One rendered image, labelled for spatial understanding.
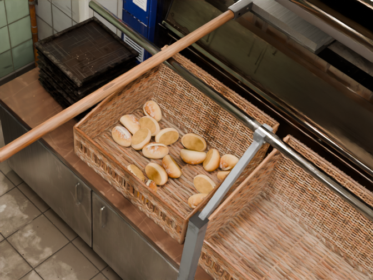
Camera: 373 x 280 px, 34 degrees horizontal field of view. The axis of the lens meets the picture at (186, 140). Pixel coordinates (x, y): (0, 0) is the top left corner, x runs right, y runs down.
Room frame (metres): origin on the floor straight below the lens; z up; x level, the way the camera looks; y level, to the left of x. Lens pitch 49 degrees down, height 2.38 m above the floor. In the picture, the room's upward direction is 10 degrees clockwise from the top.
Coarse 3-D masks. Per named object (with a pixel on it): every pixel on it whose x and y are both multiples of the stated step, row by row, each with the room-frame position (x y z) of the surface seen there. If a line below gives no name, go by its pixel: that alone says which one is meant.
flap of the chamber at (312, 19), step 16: (288, 0) 1.40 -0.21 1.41; (320, 0) 1.45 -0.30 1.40; (336, 0) 1.47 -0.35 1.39; (352, 0) 1.49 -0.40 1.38; (304, 16) 1.36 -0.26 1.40; (336, 16) 1.38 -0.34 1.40; (352, 16) 1.40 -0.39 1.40; (368, 16) 1.42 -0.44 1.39; (336, 32) 1.30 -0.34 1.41; (368, 32) 1.33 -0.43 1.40; (352, 48) 1.27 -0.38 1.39
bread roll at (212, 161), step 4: (208, 152) 1.49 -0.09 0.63; (212, 152) 1.47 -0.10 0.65; (216, 152) 1.47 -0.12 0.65; (208, 156) 1.46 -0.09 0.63; (212, 156) 1.45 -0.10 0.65; (216, 156) 1.45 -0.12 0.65; (204, 160) 1.45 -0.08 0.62; (208, 160) 1.44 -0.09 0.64; (212, 160) 1.43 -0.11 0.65; (216, 160) 1.44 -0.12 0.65; (204, 164) 1.43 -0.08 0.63; (208, 164) 1.42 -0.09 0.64; (212, 164) 1.42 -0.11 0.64; (216, 164) 1.43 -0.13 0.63; (204, 168) 1.41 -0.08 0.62; (208, 168) 1.41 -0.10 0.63; (212, 168) 1.41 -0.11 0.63; (216, 168) 1.42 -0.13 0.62
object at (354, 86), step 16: (224, 0) 1.70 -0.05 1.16; (256, 16) 1.62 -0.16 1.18; (272, 32) 1.58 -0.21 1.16; (304, 48) 1.50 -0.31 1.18; (320, 48) 1.51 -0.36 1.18; (320, 64) 1.46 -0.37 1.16; (336, 64) 1.45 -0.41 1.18; (352, 64) 1.46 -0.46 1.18; (352, 80) 1.39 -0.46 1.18; (368, 80) 1.40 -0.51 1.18; (368, 96) 1.36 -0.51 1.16
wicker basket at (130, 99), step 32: (160, 64) 1.77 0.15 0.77; (192, 64) 1.71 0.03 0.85; (128, 96) 1.63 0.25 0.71; (160, 96) 1.71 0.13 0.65; (192, 96) 1.66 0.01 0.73; (224, 96) 1.60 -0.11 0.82; (96, 128) 1.49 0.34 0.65; (160, 128) 1.60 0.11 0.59; (192, 128) 1.60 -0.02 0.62; (224, 128) 1.55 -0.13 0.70; (96, 160) 1.35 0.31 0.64; (128, 160) 1.41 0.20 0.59; (160, 160) 1.44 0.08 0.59; (256, 160) 1.41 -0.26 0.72; (128, 192) 1.25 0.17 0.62; (160, 192) 1.29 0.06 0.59; (192, 192) 1.32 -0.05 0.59; (160, 224) 1.15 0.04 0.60
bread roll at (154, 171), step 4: (148, 164) 1.37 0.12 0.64; (152, 164) 1.37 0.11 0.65; (156, 164) 1.37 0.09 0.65; (148, 168) 1.36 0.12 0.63; (152, 168) 1.35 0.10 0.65; (156, 168) 1.35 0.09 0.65; (160, 168) 1.35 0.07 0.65; (148, 172) 1.35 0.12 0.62; (152, 172) 1.34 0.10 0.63; (156, 172) 1.34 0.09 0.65; (160, 172) 1.34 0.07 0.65; (164, 172) 1.34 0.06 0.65; (148, 176) 1.34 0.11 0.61; (152, 176) 1.33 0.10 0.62; (156, 176) 1.33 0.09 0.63; (160, 176) 1.32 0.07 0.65; (164, 176) 1.33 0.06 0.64; (156, 180) 1.32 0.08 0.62; (160, 180) 1.31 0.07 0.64; (164, 180) 1.32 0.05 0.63; (160, 184) 1.31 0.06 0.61
